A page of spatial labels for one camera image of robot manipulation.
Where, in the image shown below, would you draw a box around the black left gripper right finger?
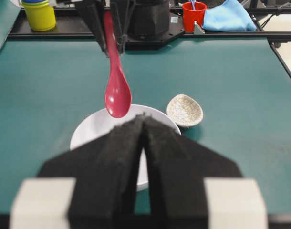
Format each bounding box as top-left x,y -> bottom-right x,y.
142,117 -> 242,229

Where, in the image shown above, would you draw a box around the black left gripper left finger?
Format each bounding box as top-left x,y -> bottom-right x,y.
37,115 -> 144,229

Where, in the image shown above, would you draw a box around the black aluminium frame rail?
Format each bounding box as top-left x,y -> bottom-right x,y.
7,7 -> 291,48

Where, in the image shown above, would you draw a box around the white round bowl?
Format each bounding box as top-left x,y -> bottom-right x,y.
70,104 -> 180,191

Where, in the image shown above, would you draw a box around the speckled teardrop spoon rest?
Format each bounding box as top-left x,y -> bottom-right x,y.
166,94 -> 204,127

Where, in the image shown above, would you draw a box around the blue cloth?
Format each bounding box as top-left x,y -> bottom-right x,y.
202,0 -> 257,32

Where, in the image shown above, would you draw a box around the stacked coloured plastic cups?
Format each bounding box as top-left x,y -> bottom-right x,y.
21,0 -> 56,31

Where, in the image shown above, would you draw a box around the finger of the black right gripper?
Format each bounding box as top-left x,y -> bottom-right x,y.
76,0 -> 109,57
110,0 -> 135,54

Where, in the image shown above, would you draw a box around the blue straw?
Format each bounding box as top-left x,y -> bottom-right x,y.
190,0 -> 196,11

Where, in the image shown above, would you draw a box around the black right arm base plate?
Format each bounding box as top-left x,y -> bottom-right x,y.
125,29 -> 185,51

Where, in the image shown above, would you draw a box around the red plastic spoon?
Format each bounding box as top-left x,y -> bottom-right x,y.
104,11 -> 132,118

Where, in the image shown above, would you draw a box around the red plastic cup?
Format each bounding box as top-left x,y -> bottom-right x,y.
182,1 -> 207,33

